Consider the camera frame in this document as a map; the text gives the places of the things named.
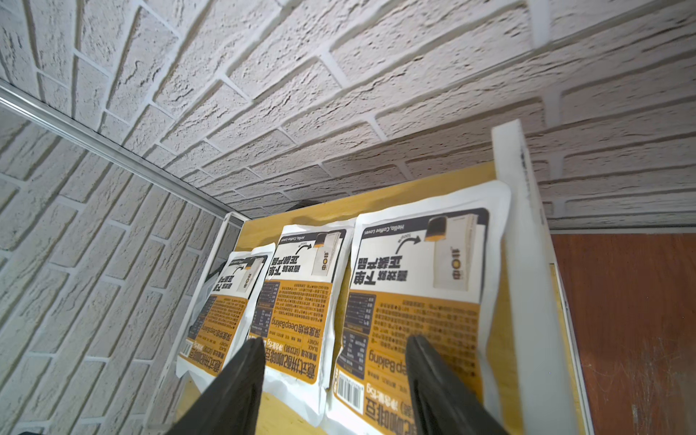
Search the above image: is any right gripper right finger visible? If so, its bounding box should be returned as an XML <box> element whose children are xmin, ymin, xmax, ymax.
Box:
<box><xmin>405</xmin><ymin>335</ymin><xmax>506</xmax><ymax>434</ymax></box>

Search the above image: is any yellow coffee bag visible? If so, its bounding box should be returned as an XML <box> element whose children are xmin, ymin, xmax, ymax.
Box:
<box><xmin>249</xmin><ymin>219</ymin><xmax>355</xmax><ymax>427</ymax></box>
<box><xmin>176</xmin><ymin>243</ymin><xmax>276</xmax><ymax>392</ymax></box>
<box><xmin>322</xmin><ymin>181</ymin><xmax>511</xmax><ymax>434</ymax></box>

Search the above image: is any white frame wooden shelf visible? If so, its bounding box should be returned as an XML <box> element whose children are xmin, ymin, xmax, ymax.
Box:
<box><xmin>206</xmin><ymin>120</ymin><xmax>593</xmax><ymax>434</ymax></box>

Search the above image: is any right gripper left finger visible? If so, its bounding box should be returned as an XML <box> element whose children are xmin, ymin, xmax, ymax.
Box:
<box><xmin>169</xmin><ymin>338</ymin><xmax>266</xmax><ymax>435</ymax></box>

